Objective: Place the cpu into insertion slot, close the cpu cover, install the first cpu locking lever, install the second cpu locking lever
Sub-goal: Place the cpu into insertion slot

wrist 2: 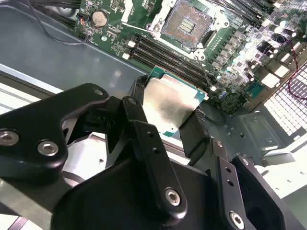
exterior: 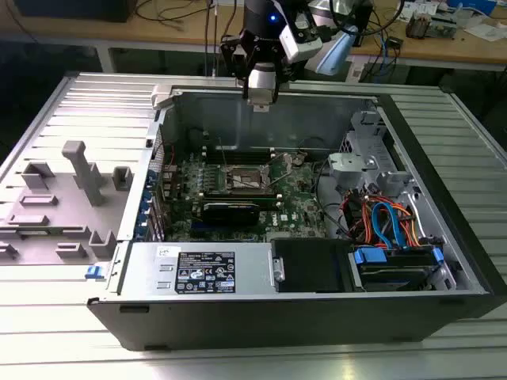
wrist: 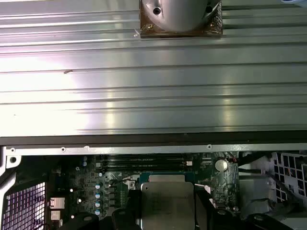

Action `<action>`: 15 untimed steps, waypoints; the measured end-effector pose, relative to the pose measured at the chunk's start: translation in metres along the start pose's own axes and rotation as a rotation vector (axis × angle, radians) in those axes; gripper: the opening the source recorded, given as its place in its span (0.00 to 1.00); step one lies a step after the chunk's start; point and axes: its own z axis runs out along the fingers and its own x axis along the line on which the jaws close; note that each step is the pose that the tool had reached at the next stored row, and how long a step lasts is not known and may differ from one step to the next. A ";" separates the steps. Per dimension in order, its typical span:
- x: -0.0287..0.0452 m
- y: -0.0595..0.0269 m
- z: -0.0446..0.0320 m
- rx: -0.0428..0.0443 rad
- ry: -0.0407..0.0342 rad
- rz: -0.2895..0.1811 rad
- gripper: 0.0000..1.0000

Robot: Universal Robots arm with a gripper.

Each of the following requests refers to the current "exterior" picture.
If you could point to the installed green RAM stick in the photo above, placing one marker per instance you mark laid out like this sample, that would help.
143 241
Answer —
267 201

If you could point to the loose green circuit board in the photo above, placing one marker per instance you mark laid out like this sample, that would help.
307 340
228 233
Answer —
443 27

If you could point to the wooden workbench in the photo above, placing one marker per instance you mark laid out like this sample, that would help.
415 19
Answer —
79 29

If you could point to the silver power supply unit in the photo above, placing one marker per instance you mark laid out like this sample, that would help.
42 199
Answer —
253 273

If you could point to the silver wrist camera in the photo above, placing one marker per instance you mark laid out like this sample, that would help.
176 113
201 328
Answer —
301 43

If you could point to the black and grey PC case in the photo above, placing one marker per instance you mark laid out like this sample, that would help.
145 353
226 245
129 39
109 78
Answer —
277 324

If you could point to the round coin cell battery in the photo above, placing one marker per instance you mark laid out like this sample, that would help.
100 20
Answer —
299 159

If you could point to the white paper sheet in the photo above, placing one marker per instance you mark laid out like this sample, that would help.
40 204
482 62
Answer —
485 31

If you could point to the hard disk in blue carrier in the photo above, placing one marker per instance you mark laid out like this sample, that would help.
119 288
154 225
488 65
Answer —
372 255

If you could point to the silver metal drive cage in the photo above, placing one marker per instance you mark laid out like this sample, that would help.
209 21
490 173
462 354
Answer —
364 122

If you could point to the finned CPU cooler heatsink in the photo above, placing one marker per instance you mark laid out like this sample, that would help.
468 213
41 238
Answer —
416 25

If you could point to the blue plastic case latch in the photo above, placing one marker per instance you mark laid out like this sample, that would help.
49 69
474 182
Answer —
94 272

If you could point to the white printed card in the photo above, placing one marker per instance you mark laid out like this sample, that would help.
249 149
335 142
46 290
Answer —
412 8

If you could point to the CPU socket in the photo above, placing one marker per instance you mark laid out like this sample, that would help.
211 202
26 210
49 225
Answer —
245 180

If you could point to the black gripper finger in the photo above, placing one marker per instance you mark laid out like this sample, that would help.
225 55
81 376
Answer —
287 73
229 43

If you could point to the graphics card with heatsink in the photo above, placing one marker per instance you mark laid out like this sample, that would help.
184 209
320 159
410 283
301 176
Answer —
229 215

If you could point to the grey plastic case latch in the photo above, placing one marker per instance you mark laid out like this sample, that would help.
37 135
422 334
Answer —
162 97

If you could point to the grey plastic parts rack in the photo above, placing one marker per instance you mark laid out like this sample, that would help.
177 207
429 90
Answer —
67 213

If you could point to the green motherboard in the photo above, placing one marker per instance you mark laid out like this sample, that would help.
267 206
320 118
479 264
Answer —
293 198

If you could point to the silver square CPU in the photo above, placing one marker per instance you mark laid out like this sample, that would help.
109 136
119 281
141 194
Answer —
262 97

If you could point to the small black device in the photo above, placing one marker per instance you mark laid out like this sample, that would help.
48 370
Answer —
395 41

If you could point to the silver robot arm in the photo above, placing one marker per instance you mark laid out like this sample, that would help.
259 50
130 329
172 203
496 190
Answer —
336 51

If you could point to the blue card retention clip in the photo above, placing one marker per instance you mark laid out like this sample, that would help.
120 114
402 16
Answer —
151 180
146 204
141 230

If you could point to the black equipment box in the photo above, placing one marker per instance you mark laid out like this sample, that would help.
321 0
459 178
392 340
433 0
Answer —
71 10

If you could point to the spare green RAM stick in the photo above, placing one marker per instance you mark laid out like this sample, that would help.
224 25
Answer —
43 231

